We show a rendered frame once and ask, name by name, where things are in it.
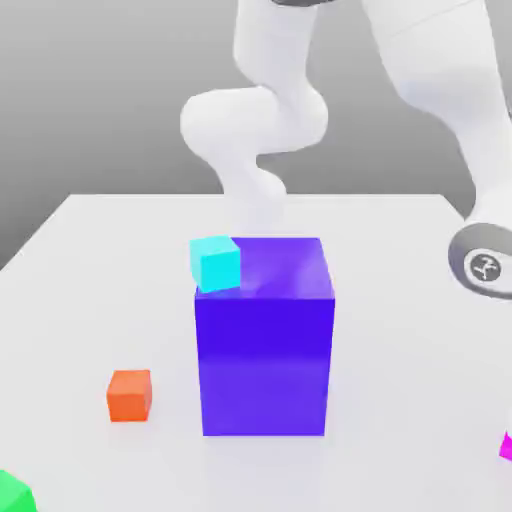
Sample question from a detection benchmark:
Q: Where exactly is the small green cube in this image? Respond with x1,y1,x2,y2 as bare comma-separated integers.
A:
0,469,39,512

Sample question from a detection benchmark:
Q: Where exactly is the small cyan cube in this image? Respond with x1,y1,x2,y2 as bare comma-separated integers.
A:
188,234,242,294

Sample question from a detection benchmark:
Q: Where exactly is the large blue box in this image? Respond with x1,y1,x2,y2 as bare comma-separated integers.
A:
194,236,336,438

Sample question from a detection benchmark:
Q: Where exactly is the small orange cube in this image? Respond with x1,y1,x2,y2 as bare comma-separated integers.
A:
106,369,154,423

